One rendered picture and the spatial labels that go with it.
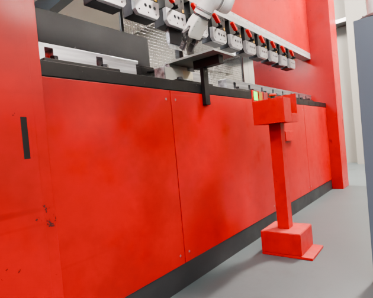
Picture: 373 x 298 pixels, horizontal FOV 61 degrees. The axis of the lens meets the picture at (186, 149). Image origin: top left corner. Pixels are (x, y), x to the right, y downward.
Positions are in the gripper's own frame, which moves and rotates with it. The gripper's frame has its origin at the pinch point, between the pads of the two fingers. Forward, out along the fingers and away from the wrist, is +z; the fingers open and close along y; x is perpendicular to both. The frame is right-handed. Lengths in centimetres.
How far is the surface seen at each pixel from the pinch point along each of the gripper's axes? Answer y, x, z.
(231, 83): -50, 4, 13
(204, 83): 0.5, 19.0, 9.3
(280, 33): -137, -27, -25
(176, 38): -2.0, -10.1, -0.5
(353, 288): -4, 118, 40
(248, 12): -81, -29, -28
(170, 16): 6.0, -12.3, -8.6
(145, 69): 2.3, -17.1, 21.3
